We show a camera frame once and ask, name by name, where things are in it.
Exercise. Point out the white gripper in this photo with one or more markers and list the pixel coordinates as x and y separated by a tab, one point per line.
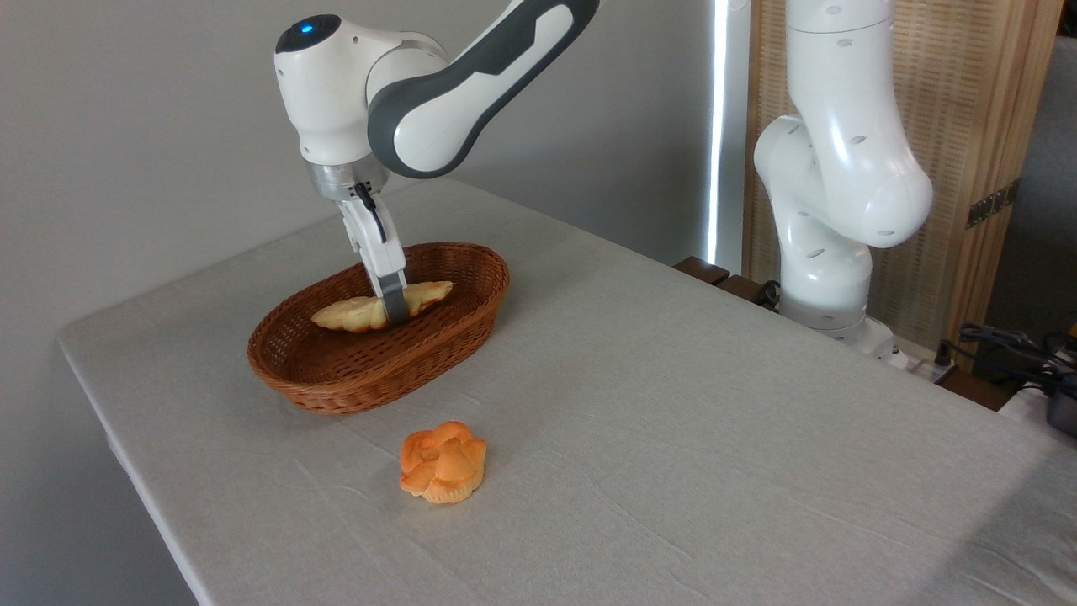
370	240

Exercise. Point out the yellow croissant bread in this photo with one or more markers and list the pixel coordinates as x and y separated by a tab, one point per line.
349	314

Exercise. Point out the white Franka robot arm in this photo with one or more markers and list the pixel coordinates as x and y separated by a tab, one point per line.
841	160

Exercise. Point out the brown wicker basket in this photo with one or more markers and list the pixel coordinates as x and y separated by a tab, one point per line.
336	370

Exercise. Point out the orange flower-shaped muffin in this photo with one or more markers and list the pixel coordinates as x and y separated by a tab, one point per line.
443	465

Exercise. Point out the light grey tablecloth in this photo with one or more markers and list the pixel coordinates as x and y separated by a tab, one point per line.
656	438

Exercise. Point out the small dark wooden block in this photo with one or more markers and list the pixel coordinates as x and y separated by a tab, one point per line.
701	269

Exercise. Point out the large dark wooden block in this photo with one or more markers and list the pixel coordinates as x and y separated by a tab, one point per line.
745	290

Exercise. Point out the white power strip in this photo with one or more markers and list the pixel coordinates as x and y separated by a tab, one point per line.
921	364

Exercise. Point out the dark metal screen hinge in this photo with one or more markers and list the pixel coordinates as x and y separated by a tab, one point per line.
993	204

